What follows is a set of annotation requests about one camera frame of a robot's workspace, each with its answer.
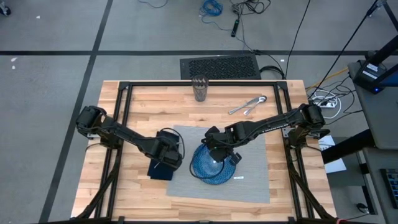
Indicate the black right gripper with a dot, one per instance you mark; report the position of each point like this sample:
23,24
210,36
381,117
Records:
219,149

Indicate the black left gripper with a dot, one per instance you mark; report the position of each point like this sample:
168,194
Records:
171,160

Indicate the dark blue cloth napkin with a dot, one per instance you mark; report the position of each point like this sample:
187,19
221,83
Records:
161,174

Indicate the blue patterned plate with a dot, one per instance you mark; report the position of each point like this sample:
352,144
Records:
205,169

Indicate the grey woven placemat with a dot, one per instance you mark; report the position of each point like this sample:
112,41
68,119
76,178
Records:
248,186

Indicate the clear faceted drinking glass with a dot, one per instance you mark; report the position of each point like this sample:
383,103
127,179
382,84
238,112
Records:
200,90

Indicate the silver spoon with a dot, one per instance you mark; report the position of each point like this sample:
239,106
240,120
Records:
262,99

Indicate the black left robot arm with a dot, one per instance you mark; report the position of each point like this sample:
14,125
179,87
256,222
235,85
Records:
130,137

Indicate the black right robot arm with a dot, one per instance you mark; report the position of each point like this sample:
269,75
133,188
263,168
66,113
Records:
273,126

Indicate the white paper sheet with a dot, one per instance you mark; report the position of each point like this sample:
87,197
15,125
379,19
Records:
334,165

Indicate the black power strip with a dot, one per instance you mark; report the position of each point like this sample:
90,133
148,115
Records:
235,28

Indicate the black support beam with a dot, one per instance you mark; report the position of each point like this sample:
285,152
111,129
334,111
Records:
348,146

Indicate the small red object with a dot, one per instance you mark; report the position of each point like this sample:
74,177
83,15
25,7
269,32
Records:
340,221

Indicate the thin black stand pole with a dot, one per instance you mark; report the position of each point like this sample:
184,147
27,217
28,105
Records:
345,46

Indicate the grey desk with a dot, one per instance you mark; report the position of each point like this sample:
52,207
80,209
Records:
382,118
376,193

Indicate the black labelled device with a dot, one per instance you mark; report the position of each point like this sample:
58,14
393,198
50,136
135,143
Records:
370,73

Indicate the black keyboard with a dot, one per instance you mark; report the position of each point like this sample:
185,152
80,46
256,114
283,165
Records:
391,186

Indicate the black caster wheel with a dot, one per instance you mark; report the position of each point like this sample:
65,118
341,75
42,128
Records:
4,11

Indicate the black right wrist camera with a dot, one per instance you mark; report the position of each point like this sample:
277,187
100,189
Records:
235,158

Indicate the black aluminium table frame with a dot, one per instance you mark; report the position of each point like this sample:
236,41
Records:
202,83

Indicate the silver metal bracket plate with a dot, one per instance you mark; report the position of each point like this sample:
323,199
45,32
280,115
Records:
285,132

